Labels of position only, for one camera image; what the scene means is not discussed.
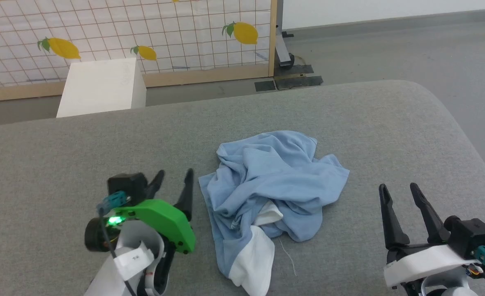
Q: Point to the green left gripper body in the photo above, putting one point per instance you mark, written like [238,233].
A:
[160,218]

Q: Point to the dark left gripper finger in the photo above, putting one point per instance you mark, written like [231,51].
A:
[154,187]
[186,197]

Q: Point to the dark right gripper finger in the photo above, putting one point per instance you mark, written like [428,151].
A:
[431,224]
[392,230]

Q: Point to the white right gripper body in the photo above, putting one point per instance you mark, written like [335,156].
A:
[423,261]

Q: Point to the light blue t-shirt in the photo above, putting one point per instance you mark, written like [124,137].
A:
[263,181]

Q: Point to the white paper label tag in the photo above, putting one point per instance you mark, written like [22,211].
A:
[133,259]

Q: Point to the grey fabric sofa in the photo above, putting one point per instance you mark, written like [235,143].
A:
[61,156]

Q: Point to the loose white thread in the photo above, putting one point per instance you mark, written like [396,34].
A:
[287,253]

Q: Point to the white box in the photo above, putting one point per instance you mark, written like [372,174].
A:
[98,88]

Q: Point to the lemon-print grid partition panel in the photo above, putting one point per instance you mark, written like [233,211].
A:
[205,76]

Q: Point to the small black floor plate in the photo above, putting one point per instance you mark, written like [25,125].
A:
[265,85]

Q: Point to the large black floor plate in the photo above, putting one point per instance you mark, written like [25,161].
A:
[298,82]

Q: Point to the lemon print grid screen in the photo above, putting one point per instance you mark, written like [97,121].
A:
[102,24]

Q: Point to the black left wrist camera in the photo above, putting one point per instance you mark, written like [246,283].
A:
[129,185]

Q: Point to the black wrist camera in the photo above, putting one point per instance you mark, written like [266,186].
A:
[470,236]
[129,185]

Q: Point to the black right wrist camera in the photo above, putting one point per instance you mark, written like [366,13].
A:
[470,236]

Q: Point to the teal left camera connector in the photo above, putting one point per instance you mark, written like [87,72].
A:
[113,201]

